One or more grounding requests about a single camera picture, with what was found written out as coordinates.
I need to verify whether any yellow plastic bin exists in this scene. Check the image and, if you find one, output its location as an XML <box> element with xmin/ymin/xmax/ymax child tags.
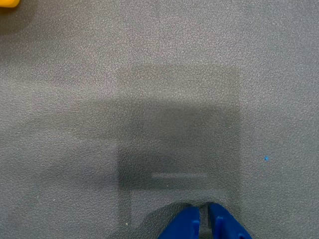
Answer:
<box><xmin>0</xmin><ymin>0</ymin><xmax>20</xmax><ymax>8</ymax></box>

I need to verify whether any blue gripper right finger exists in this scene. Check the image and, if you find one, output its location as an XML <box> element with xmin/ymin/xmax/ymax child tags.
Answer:
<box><xmin>208</xmin><ymin>203</ymin><xmax>253</xmax><ymax>239</ymax></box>

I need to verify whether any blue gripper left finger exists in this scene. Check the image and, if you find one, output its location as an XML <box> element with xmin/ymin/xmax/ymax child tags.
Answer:
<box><xmin>158</xmin><ymin>206</ymin><xmax>200</xmax><ymax>239</ymax></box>

